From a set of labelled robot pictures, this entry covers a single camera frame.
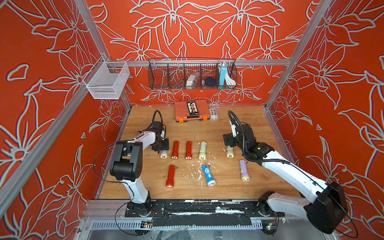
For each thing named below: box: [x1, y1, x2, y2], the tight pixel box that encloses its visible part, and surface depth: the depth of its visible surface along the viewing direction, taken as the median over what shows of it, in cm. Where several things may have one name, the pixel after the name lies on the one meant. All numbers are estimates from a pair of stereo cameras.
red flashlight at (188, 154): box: [185, 141, 193, 160], surface depth 94 cm
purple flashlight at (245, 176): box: [239, 159, 250, 182], surface depth 84 cm
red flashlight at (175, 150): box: [171, 140, 180, 160], surface depth 94 cm
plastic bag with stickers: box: [208, 104, 221, 121], surface depth 115 cm
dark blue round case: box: [205, 77, 217, 87], surface depth 97 cm
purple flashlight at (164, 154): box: [160, 150, 168, 159], surface depth 92 cm
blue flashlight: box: [202, 164, 217, 187], surface depth 83 cm
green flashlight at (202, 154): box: [198, 141, 207, 161], surface depth 93 cm
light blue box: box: [218, 65, 227, 90], surface depth 90 cm
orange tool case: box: [174, 99, 211, 123], surface depth 112 cm
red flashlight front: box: [166, 164, 179, 189], surface depth 83 cm
